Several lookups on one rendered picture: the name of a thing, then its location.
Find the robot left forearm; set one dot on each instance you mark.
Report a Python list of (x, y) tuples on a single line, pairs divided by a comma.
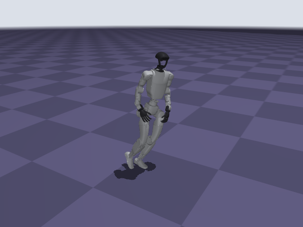
[(168, 101)]

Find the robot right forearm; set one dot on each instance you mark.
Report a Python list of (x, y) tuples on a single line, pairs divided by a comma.
[(137, 99)]

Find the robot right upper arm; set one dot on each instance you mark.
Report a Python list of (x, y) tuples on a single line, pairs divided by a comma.
[(146, 75)]

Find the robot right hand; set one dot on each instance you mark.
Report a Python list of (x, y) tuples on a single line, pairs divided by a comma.
[(143, 114)]

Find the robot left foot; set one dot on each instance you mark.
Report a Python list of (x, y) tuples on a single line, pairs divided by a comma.
[(140, 163)]

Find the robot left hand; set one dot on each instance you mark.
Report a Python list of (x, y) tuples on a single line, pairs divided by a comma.
[(166, 115)]

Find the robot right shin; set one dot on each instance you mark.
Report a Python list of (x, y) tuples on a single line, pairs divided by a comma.
[(136, 148)]

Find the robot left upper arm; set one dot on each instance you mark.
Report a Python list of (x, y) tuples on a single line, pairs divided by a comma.
[(171, 76)]

